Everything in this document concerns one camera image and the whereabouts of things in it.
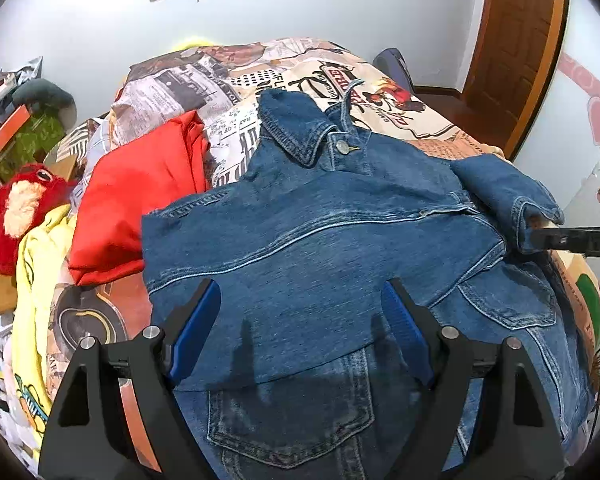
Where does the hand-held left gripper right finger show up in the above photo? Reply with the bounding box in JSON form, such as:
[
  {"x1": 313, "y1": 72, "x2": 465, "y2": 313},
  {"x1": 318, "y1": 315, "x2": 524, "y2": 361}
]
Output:
[{"x1": 382, "y1": 277, "x2": 566, "y2": 480}]

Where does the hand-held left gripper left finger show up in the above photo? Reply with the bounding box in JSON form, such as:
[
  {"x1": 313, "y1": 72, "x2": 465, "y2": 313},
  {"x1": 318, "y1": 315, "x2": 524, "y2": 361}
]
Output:
[{"x1": 37, "y1": 277, "x2": 222, "y2": 480}]

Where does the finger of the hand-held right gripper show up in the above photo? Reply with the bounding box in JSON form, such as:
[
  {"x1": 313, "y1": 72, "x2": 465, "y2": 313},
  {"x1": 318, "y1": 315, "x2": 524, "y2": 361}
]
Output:
[{"x1": 529, "y1": 226, "x2": 600, "y2": 261}]

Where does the blue denim jacket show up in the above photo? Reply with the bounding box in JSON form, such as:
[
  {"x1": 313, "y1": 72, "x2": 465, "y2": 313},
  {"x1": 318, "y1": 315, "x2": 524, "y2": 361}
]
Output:
[{"x1": 141, "y1": 87, "x2": 596, "y2": 480}]

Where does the white panel with stickers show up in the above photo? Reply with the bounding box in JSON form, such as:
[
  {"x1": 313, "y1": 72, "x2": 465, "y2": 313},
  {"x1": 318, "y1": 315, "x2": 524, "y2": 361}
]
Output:
[{"x1": 562, "y1": 160, "x2": 600, "y2": 228}]

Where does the wooden door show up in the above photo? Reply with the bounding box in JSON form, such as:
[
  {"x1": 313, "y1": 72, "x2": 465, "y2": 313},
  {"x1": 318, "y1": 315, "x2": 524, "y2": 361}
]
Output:
[{"x1": 462, "y1": 0, "x2": 571, "y2": 161}]

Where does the red garment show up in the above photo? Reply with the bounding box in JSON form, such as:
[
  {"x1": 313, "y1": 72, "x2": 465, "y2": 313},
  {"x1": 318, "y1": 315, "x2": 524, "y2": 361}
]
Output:
[{"x1": 67, "y1": 110, "x2": 212, "y2": 287}]

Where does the yellow garment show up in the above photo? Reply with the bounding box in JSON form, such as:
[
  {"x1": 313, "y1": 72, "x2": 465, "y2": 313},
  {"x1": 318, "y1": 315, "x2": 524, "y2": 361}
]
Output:
[{"x1": 10, "y1": 205, "x2": 76, "y2": 436}]

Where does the printed bed sheet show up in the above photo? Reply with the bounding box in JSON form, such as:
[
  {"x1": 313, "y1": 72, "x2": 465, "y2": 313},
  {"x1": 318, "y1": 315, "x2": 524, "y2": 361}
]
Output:
[{"x1": 0, "y1": 37, "x2": 600, "y2": 480}]

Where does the red plush toy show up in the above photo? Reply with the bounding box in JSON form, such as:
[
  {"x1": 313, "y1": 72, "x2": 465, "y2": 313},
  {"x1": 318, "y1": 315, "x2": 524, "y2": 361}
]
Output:
[{"x1": 0, "y1": 162, "x2": 73, "y2": 276}]

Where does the grey bag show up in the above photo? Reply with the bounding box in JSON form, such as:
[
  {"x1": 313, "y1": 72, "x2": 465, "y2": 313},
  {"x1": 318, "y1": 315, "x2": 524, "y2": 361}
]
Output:
[{"x1": 372, "y1": 47, "x2": 413, "y2": 91}]

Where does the green box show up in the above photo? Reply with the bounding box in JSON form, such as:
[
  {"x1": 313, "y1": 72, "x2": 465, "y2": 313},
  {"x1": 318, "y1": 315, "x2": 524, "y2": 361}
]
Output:
[{"x1": 0, "y1": 115, "x2": 66, "y2": 183}]

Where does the orange box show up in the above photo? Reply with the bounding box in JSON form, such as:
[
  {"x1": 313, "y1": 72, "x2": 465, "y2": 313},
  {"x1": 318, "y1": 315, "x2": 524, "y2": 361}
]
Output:
[{"x1": 0, "y1": 104, "x2": 31, "y2": 153}]

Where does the grey cloth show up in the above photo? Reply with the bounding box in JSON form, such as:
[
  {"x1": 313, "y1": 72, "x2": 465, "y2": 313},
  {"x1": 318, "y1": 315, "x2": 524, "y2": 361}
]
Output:
[{"x1": 12, "y1": 78, "x2": 77, "y2": 123}]

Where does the pile of clutter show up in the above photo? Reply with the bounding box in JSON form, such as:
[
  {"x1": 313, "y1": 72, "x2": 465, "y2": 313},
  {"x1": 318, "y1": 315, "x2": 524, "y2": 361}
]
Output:
[{"x1": 0, "y1": 56, "x2": 43, "y2": 136}]

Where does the pink wall sticker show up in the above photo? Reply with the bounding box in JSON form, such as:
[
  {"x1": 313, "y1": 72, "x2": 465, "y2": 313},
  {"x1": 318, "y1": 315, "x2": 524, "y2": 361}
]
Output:
[{"x1": 557, "y1": 50, "x2": 600, "y2": 146}]

